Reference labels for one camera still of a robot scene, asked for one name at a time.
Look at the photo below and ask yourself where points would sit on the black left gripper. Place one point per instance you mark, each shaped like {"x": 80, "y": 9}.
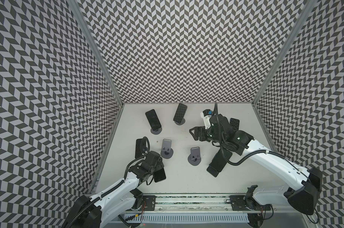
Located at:
{"x": 159, "y": 165}

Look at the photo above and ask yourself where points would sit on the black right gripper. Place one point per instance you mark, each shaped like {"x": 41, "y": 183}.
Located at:
{"x": 202, "y": 129}

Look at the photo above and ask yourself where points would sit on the teal-edged phone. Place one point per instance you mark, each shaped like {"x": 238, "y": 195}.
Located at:
{"x": 180, "y": 112}
{"x": 140, "y": 148}

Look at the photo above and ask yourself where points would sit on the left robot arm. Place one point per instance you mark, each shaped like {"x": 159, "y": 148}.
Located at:
{"x": 98, "y": 210}

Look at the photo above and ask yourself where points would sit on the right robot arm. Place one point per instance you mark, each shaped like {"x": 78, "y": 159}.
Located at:
{"x": 302, "y": 186}

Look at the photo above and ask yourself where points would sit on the grey round stand near left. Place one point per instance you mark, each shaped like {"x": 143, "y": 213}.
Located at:
{"x": 166, "y": 149}

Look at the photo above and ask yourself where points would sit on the grey round stand centre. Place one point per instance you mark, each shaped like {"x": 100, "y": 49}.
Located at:
{"x": 194, "y": 158}

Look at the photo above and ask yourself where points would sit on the grey round stand middle back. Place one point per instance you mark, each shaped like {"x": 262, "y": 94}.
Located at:
{"x": 181, "y": 123}

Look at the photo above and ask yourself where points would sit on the grey round stand far-left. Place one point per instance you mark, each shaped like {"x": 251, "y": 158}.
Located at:
{"x": 156, "y": 132}

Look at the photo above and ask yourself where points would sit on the black flat stand front right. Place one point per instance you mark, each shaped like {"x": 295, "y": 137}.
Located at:
{"x": 212, "y": 171}

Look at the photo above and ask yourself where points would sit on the purple-edged phone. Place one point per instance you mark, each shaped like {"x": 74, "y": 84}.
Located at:
{"x": 153, "y": 120}

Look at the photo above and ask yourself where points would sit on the white vent strip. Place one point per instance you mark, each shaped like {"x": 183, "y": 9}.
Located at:
{"x": 188, "y": 218}

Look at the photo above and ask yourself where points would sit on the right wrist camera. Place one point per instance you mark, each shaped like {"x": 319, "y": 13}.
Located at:
{"x": 206, "y": 112}

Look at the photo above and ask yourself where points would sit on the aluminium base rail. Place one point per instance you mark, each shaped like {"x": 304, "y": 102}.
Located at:
{"x": 174, "y": 203}

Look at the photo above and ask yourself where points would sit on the aluminium corner post right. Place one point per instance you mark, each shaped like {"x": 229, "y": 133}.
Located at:
{"x": 307, "y": 9}

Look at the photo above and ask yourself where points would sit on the aluminium corner post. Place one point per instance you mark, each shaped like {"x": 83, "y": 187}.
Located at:
{"x": 307, "y": 9}
{"x": 74, "y": 7}

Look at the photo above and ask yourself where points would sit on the aluminium corner post left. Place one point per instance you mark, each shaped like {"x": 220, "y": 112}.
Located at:
{"x": 74, "y": 7}

